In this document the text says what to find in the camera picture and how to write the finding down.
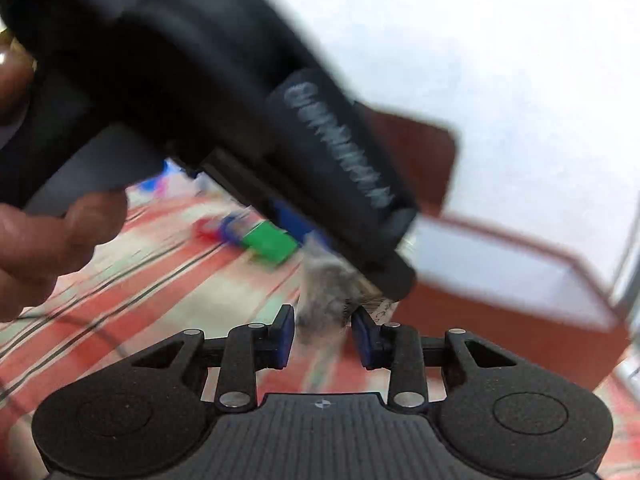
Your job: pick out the person's left hand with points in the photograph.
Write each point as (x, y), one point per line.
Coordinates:
(45, 250)

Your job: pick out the green block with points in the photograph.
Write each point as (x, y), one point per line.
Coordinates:
(270, 242)

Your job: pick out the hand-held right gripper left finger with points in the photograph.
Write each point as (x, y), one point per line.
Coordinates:
(283, 336)

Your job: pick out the plaid tablecloth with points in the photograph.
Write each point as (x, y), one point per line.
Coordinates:
(150, 270)

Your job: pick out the blue clear small item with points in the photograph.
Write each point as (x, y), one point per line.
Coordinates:
(235, 230)

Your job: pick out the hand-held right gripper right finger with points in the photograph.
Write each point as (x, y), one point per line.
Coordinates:
(365, 341)

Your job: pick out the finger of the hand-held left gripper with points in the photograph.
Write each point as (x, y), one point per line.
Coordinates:
(395, 275)
(292, 222)

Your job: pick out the brown cardboard box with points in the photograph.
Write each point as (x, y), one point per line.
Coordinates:
(500, 340)

